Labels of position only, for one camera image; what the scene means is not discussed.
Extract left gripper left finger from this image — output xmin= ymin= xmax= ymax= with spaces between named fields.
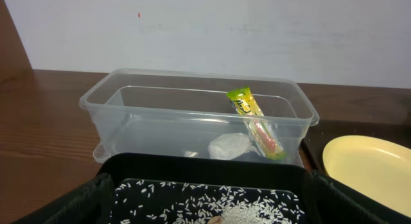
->
xmin=14 ymin=173 xmax=115 ymax=224

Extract green snack wrapper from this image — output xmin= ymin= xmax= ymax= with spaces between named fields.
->
xmin=226 ymin=87 xmax=286 ymax=160

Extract white tissue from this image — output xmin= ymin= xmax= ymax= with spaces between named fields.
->
xmin=208 ymin=133 xmax=261 ymax=160

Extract clear plastic bin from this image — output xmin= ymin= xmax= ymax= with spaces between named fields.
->
xmin=79 ymin=69 xmax=320 ymax=165

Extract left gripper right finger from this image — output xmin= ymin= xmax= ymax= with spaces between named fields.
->
xmin=302 ymin=171 xmax=410 ymax=224

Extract black waste tray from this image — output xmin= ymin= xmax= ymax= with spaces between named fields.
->
xmin=100 ymin=153 xmax=306 ymax=213

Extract rice and food scraps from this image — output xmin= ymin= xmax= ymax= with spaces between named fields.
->
xmin=108 ymin=179 xmax=308 ymax=224

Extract yellow plate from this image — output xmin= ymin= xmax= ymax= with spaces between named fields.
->
xmin=322 ymin=135 xmax=410 ymax=217

